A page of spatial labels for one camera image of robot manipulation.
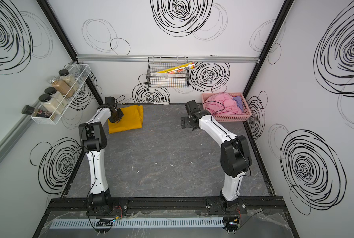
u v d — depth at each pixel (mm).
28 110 590
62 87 731
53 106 656
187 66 872
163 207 756
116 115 967
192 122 654
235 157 481
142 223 963
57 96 679
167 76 888
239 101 1144
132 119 1059
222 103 1080
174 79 867
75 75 792
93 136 654
